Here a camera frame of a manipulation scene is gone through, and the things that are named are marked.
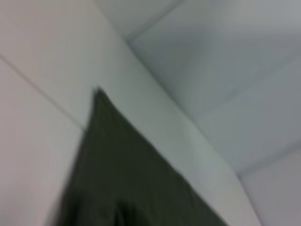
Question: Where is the dark green shirt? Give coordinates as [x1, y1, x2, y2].
[55, 86, 227, 226]

